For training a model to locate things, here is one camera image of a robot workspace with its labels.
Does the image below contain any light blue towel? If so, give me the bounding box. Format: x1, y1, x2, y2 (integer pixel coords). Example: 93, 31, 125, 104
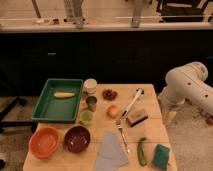
94, 131, 129, 171

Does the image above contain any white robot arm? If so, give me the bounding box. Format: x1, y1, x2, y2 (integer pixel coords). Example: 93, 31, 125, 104
158, 62, 213, 125

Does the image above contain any dark maroon bowl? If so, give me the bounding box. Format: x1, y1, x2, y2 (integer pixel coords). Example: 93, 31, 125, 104
63, 126, 91, 153

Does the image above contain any orange-red bowl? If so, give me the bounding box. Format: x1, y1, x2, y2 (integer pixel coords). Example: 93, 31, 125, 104
28, 127, 59, 159

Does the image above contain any brown grape bunch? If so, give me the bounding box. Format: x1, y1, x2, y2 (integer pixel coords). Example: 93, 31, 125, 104
102, 89, 118, 101

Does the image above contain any white jar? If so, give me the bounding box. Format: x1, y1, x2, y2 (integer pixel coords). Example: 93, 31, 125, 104
83, 78, 97, 94

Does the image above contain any dark metal cup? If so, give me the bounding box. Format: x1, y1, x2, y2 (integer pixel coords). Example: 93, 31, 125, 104
86, 96, 97, 112

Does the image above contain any orange peach fruit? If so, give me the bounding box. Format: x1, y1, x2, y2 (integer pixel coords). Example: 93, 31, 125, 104
107, 105, 119, 118

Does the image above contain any small green cup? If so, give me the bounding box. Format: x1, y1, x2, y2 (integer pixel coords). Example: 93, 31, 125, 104
80, 110, 93, 126

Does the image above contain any wooden scrub brush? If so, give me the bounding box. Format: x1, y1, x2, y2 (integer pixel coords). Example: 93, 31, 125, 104
126, 109, 148, 127

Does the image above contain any yellow corn cob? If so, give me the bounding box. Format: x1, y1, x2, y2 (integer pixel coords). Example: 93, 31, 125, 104
54, 92, 75, 99

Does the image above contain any green plastic tray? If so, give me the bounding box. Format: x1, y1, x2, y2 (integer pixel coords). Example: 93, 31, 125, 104
32, 79, 83, 123

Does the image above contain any green cucumber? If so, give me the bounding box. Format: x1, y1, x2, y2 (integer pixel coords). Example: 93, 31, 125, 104
137, 137, 147, 166

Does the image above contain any teal sponge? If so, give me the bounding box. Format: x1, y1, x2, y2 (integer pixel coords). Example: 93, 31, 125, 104
152, 144, 170, 171

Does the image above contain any black office chair base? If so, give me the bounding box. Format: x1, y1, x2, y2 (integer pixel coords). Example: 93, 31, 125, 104
0, 96, 38, 133

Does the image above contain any white handled dish brush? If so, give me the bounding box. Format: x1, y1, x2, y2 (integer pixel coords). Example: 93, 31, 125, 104
121, 88, 144, 118

